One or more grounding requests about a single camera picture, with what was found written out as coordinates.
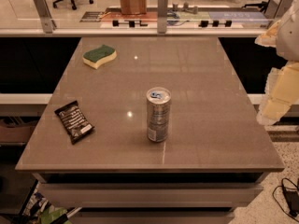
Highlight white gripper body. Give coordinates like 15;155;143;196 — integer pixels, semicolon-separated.
277;0;299;62

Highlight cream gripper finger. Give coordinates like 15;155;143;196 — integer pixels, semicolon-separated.
256;62;299;125
255;20;280;48

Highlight silver redbull can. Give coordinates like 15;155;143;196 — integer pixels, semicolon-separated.
147;87;171;143

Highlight green yellow sponge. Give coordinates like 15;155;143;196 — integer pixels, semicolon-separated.
82;45;117;69

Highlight brown cardboard box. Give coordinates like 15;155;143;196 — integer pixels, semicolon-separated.
120;0;147;15

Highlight black snack packet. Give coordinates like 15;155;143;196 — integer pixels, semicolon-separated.
54;101;94;144

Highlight upper table drawer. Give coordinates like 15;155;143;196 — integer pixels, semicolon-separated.
38;183;263;208

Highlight green packets on floor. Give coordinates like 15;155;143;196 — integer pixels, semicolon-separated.
21;189;73;224

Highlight right metal railing post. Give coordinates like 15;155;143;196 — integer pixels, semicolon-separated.
265;0;293;26

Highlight metal railing post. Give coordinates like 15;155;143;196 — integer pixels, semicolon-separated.
33;0;56;34
265;0;293;26
157;0;168;34

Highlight black power adapter with cable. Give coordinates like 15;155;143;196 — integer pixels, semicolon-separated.
272;177;299;221

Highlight middle metal railing post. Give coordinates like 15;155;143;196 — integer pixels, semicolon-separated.
157;0;168;34

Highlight left metal railing post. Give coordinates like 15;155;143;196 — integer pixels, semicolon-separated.
33;0;56;34

